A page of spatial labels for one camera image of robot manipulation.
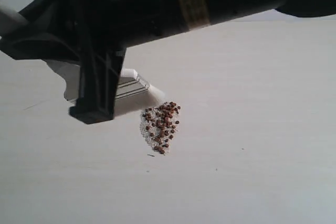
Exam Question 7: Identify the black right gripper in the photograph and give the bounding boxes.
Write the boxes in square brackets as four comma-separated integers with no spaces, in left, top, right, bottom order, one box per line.
[55,0,285,124]

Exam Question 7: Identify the white wooden paint brush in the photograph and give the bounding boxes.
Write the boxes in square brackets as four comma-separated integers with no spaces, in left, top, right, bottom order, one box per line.
[1,5,165,116]

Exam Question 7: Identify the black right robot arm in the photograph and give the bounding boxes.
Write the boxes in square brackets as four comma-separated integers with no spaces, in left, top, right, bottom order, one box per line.
[1,0,335,124]

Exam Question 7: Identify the pile of beans and grains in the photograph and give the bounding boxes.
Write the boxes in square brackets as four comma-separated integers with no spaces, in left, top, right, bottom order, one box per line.
[140,101,181,155]

